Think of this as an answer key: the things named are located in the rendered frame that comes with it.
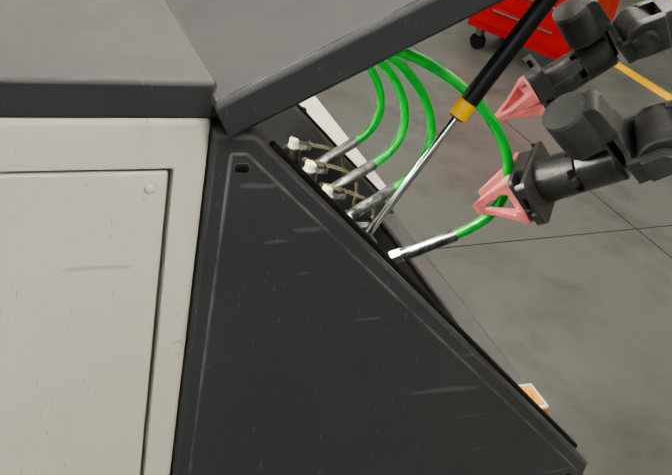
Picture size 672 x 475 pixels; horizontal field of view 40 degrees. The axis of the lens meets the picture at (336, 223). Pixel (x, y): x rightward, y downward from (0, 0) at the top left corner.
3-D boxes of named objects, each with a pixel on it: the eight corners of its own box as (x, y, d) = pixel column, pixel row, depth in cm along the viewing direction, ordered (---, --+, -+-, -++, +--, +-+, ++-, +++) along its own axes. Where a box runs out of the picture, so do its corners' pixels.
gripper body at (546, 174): (509, 189, 115) (564, 172, 110) (527, 143, 122) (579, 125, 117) (534, 228, 117) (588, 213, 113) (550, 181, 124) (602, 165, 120)
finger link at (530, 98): (482, 99, 151) (533, 67, 149) (503, 131, 154) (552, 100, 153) (493, 117, 145) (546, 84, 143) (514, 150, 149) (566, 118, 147)
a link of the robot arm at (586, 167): (638, 186, 111) (640, 152, 115) (611, 150, 108) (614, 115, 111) (585, 202, 116) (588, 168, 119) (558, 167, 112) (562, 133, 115)
